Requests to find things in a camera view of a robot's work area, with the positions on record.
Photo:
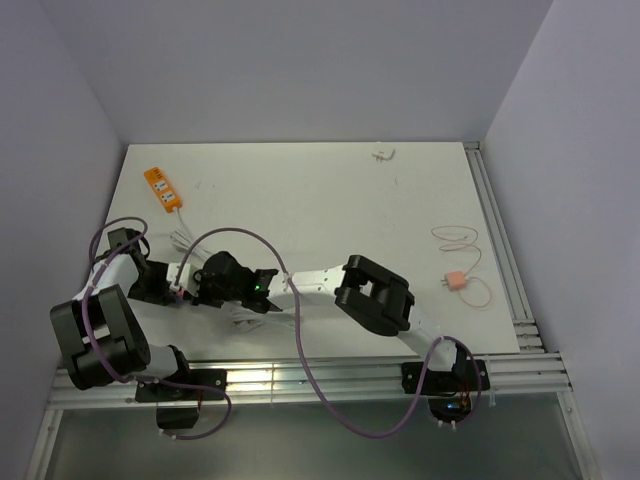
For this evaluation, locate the aluminium front rail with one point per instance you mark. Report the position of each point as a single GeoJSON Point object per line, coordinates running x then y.
{"type": "Point", "coordinates": [340, 379]}

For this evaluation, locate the small white plug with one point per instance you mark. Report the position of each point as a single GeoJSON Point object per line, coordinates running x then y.
{"type": "Point", "coordinates": [383, 153]}

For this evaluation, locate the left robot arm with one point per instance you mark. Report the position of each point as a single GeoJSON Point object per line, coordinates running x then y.
{"type": "Point", "coordinates": [100, 338]}

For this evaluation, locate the aluminium rail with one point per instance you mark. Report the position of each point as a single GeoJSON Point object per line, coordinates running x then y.
{"type": "Point", "coordinates": [500, 240]}
{"type": "Point", "coordinates": [340, 379]}

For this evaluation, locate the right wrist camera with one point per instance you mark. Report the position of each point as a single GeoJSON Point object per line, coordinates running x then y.
{"type": "Point", "coordinates": [181, 279]}

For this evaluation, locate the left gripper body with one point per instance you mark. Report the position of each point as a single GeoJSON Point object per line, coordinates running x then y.
{"type": "Point", "coordinates": [153, 287]}

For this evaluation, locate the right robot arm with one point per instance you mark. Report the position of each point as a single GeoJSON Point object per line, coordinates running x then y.
{"type": "Point", "coordinates": [376, 298]}

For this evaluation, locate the small pink charger plug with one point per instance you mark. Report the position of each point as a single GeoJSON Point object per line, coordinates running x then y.
{"type": "Point", "coordinates": [454, 280]}

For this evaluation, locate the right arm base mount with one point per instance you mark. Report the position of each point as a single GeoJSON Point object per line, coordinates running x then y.
{"type": "Point", "coordinates": [452, 395]}

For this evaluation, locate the aluminium right rail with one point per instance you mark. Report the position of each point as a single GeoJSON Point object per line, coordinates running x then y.
{"type": "Point", "coordinates": [500, 240]}

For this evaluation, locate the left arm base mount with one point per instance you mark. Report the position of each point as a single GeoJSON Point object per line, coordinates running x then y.
{"type": "Point", "coordinates": [178, 408]}

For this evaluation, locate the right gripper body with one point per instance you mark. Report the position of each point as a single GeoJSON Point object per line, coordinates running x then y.
{"type": "Point", "coordinates": [213, 295]}

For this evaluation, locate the orange power strip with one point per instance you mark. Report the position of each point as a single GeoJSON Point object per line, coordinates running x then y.
{"type": "Point", "coordinates": [163, 189]}

